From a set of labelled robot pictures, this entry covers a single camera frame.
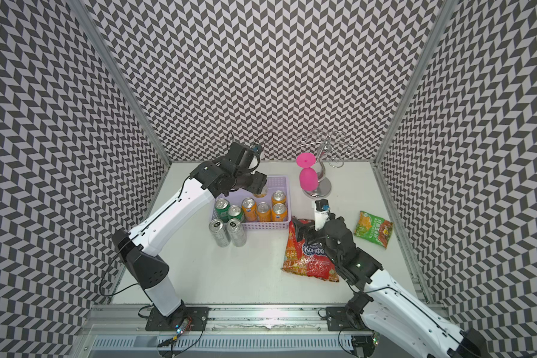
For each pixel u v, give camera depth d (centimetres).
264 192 70
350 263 55
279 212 89
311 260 81
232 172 55
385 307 49
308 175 89
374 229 91
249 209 89
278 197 94
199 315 74
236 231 81
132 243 43
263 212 89
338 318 75
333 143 81
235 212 89
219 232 80
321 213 62
